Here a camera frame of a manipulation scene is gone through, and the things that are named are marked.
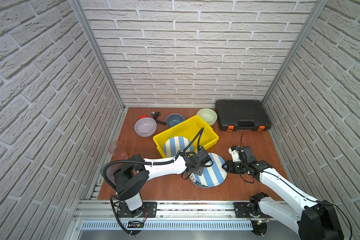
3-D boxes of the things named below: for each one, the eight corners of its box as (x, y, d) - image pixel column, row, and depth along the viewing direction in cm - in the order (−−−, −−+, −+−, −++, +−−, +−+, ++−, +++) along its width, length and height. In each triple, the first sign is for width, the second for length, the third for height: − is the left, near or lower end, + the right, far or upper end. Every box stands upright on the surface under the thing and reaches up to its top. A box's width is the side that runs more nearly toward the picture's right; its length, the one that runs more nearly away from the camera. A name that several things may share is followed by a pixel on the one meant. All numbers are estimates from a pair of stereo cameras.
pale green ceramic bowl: (210, 128, 108) (211, 123, 104) (196, 115, 116) (197, 110, 111) (219, 121, 112) (221, 116, 108) (205, 110, 120) (206, 105, 115)
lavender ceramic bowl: (134, 138, 102) (132, 133, 97) (138, 122, 111) (136, 117, 107) (155, 138, 102) (153, 134, 97) (157, 122, 111) (156, 117, 107)
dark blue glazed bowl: (166, 126, 109) (165, 121, 104) (167, 119, 114) (166, 113, 109) (184, 127, 109) (184, 121, 104) (184, 119, 114) (184, 113, 109)
